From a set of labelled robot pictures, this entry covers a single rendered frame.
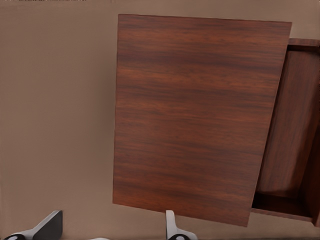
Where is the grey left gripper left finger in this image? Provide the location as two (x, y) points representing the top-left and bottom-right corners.
(2, 209), (64, 240)

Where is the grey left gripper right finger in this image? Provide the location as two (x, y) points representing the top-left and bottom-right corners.
(165, 209), (199, 240)

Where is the dark wooden box lid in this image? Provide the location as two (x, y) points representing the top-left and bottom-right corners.
(112, 13), (293, 228)

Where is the dark wooden open box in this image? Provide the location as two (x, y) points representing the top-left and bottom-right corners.
(250, 37), (320, 228)

